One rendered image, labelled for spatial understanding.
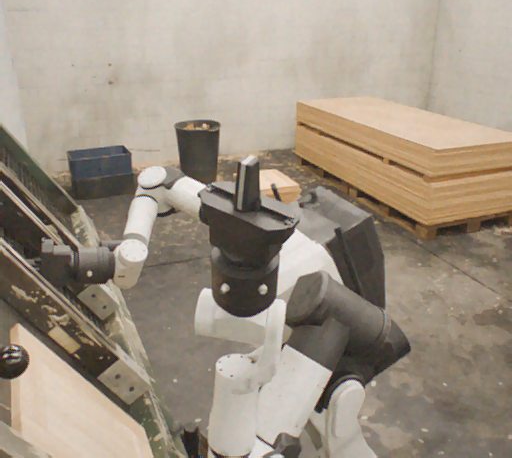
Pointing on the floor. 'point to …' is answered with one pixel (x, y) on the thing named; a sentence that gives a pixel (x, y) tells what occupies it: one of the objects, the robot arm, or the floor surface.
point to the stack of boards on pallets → (408, 162)
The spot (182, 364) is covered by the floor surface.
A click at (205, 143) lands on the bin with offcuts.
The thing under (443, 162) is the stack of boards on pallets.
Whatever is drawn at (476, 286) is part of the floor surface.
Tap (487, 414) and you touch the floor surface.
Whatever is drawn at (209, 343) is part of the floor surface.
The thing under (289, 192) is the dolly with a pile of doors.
